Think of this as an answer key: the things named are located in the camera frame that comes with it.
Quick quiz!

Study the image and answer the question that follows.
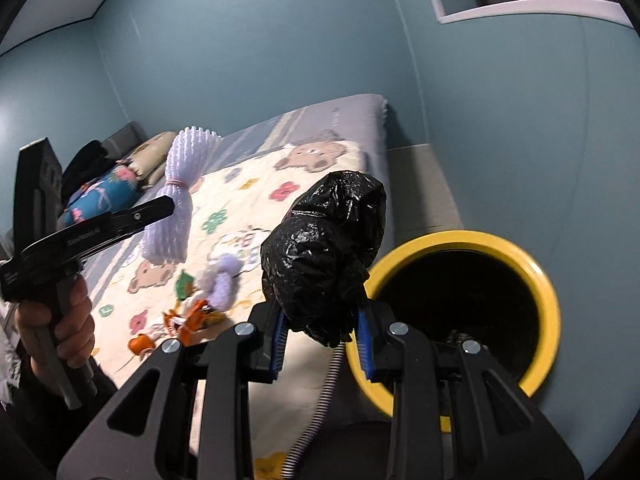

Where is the beige bear pillow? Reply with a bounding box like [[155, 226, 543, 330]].
[[122, 131, 178, 191]]

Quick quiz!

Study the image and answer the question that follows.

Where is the blue floral pillow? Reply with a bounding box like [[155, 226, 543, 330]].
[[62, 162, 151, 228]]

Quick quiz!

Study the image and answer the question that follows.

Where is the black plastic bag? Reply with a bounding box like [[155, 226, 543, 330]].
[[260, 170, 388, 348]]

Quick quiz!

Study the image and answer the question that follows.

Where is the small orange wrapper piece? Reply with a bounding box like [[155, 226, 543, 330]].
[[129, 332, 154, 357]]

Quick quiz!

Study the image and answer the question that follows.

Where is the person's left hand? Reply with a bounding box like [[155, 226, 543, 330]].
[[15, 275, 97, 397]]

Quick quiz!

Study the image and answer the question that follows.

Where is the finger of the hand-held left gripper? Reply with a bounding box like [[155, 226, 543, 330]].
[[107, 196, 176, 241]]

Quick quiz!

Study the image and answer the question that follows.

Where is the grey headboard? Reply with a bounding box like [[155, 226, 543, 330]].
[[102, 121, 148, 161]]

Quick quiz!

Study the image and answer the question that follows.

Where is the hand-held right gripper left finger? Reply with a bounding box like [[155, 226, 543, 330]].
[[56, 302, 288, 480]]

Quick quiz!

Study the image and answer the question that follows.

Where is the black clothing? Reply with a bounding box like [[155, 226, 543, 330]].
[[60, 140, 123, 206]]

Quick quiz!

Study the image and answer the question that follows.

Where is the orange snack wrapper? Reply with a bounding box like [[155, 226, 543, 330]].
[[162, 300, 227, 347]]

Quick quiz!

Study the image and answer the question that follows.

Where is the yellow round bin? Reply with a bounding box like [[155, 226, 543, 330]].
[[345, 230, 561, 433]]

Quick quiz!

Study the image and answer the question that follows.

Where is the printed bear blanket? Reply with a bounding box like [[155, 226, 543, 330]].
[[82, 140, 368, 480]]

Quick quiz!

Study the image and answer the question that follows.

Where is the white foam net bundle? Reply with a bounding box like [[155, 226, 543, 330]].
[[139, 127, 223, 263]]

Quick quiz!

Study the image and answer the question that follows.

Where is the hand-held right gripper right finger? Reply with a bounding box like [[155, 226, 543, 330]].
[[356, 304, 585, 480]]

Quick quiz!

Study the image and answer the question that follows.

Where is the person's left forearm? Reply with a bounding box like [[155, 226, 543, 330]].
[[0, 360, 121, 480]]

